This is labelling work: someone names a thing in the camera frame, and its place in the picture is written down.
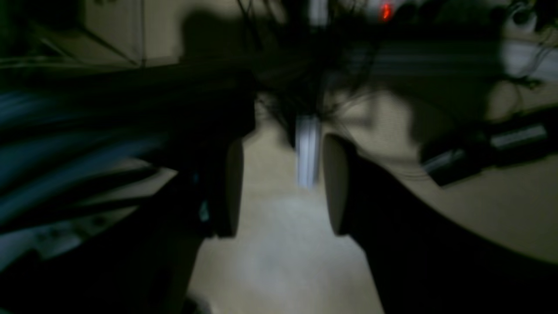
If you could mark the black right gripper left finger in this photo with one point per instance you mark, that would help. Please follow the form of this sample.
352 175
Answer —
143 263

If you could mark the white table leg post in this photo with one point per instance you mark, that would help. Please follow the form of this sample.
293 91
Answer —
307 137

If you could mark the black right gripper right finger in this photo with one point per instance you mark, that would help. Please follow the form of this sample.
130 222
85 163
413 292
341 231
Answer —
421 261

